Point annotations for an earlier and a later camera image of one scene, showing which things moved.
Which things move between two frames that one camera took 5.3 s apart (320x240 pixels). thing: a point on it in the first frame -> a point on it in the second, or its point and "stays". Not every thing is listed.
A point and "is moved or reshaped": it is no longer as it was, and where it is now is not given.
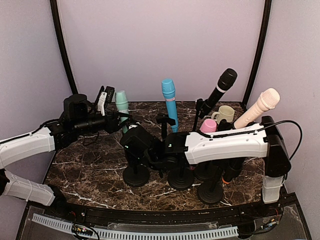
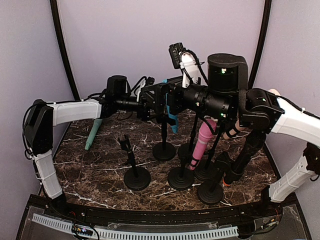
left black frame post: [54, 6] stays
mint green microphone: [122, 107] is moved or reshaped
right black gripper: [131, 161] -> [173, 86]
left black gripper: [111, 121] -> [143, 113]
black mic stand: [180, 178] stays
